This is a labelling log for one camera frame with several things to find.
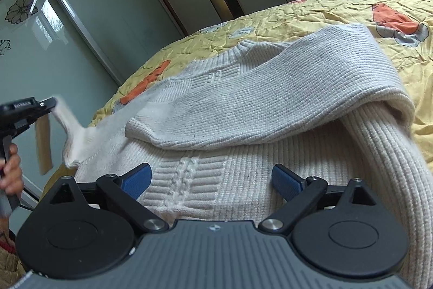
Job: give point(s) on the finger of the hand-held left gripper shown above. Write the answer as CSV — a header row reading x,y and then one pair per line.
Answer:
x,y
49,105

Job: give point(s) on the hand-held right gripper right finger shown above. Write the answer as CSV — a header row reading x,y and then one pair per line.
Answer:
x,y
286,181

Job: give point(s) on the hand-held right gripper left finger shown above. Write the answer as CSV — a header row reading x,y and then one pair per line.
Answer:
x,y
139,179

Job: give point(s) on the white knitted sweater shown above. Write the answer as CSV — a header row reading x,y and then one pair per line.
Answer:
x,y
257,99

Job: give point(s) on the person's left hand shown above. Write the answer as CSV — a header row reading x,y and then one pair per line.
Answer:
x,y
13,177

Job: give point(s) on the beige hang tag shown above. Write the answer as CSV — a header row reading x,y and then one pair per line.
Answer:
x,y
44,146

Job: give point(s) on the glass wardrobe sliding door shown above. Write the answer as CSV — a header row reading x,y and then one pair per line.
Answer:
x,y
67,21

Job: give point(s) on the person's brown clothing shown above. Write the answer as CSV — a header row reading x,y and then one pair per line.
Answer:
x,y
8,251

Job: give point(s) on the yellow floral quilt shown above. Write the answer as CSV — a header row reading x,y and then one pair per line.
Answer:
x,y
338,11

